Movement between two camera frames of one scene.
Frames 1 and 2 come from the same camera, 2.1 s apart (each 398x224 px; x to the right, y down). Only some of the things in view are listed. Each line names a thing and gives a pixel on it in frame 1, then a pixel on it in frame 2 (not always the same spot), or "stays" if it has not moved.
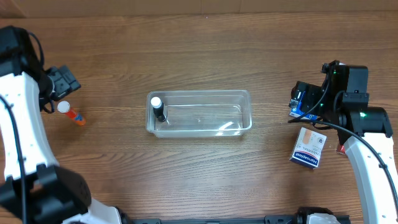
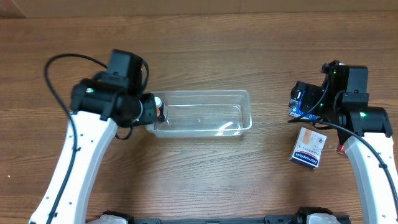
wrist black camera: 18,52 → 127,65
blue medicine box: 295,110 stays
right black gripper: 304,99 stays
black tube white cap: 158,108 stays
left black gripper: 66,82 → 149,109
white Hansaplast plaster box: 309,148 stays
